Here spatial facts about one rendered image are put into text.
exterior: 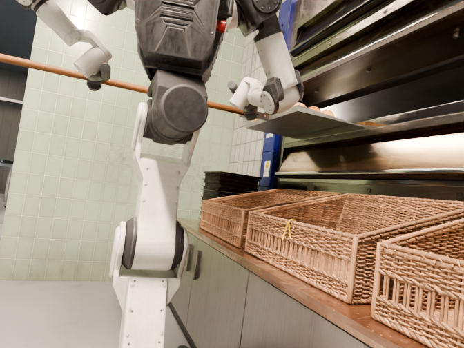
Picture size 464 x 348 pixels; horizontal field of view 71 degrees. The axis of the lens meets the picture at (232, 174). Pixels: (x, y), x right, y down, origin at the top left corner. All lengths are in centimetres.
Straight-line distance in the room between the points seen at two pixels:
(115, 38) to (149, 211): 211
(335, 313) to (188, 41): 71
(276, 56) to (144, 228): 63
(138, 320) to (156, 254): 17
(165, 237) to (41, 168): 188
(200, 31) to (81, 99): 193
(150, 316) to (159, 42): 70
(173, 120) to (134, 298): 48
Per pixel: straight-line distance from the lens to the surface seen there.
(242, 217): 129
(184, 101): 77
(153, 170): 92
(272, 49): 105
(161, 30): 88
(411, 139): 140
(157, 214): 91
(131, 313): 94
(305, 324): 86
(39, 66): 153
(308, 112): 148
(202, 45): 87
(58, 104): 272
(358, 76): 161
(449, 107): 131
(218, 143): 283
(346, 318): 73
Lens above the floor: 79
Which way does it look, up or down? 3 degrees up
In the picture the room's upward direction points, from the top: 7 degrees clockwise
